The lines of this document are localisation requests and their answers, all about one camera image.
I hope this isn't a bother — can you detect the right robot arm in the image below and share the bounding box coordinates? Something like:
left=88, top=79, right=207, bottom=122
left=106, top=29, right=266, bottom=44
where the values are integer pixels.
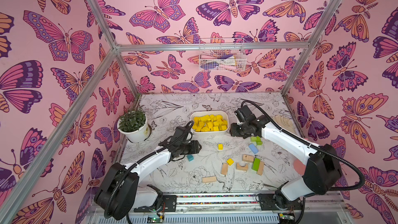
left=230, top=100, right=365, bottom=205

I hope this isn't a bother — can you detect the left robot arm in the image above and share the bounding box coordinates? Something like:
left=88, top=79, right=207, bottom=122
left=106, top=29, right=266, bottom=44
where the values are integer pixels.
left=94, top=121, right=202, bottom=220

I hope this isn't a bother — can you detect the light green block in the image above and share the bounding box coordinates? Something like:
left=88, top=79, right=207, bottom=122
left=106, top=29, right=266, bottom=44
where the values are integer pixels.
left=250, top=136, right=263, bottom=146

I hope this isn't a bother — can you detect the blue block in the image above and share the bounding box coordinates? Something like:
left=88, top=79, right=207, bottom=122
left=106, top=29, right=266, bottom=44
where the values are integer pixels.
left=248, top=144, right=259, bottom=154

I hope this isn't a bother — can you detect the white plastic bin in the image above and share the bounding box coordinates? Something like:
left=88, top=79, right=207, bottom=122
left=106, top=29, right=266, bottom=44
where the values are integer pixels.
left=190, top=111, right=230, bottom=136

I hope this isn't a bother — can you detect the small natural wood block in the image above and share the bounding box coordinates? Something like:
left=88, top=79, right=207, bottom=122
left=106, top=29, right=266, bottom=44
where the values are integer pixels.
left=242, top=154, right=255, bottom=163

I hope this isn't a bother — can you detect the long natural wood block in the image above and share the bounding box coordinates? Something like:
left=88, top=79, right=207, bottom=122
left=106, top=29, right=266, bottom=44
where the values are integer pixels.
left=202, top=176, right=217, bottom=184

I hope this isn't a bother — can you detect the natural wood block upright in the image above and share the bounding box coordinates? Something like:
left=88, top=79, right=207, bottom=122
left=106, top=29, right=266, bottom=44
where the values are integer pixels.
left=221, top=163, right=229, bottom=176

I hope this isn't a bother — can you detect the beige work glove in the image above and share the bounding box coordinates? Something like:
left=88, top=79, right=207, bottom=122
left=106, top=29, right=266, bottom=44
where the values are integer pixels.
left=273, top=116, right=296, bottom=134

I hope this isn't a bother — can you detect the green rectangular block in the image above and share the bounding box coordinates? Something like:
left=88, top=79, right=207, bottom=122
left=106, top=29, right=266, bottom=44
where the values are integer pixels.
left=252, top=158, right=261, bottom=172

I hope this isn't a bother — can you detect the natural wood arch block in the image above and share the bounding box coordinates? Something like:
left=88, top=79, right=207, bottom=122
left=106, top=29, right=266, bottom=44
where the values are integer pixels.
left=236, top=163, right=249, bottom=172

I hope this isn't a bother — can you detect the tan wood block right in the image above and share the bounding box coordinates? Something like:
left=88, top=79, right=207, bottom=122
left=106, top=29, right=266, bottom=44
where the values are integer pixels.
left=257, top=161, right=264, bottom=176

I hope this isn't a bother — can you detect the potted green plant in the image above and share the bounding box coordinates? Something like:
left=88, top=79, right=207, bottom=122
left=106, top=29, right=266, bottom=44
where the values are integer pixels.
left=117, top=110, right=151, bottom=143

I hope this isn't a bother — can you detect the pink watering can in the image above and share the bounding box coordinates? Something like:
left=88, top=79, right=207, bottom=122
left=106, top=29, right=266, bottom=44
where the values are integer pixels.
left=293, top=159, right=306, bottom=176

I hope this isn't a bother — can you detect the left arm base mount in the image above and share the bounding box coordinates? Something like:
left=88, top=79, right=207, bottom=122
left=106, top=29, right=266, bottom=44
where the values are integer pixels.
left=133, top=195, right=177, bottom=213

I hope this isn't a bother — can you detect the wire basket on wall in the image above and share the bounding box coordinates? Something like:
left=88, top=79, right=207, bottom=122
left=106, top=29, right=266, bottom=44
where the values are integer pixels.
left=198, top=43, right=247, bottom=73

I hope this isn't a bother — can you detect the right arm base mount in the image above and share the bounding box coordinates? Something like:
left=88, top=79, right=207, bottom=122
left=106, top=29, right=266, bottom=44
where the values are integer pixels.
left=256, top=194, right=302, bottom=212

